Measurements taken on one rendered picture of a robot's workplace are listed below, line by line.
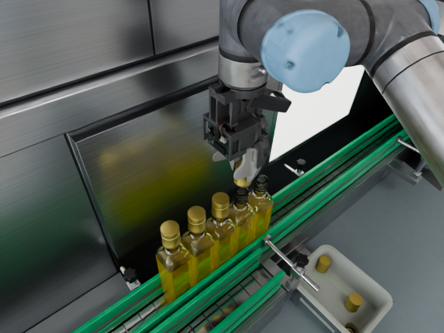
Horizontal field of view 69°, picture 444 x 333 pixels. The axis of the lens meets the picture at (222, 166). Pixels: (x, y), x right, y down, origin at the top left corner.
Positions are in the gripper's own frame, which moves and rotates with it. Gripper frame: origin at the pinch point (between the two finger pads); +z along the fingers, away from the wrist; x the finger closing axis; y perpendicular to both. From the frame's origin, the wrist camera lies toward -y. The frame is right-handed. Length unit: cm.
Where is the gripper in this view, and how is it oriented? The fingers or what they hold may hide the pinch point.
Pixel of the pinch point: (244, 168)
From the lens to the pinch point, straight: 63.3
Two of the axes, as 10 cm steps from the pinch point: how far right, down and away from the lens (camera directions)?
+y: -7.7, 4.3, -4.7
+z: -0.3, 7.2, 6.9
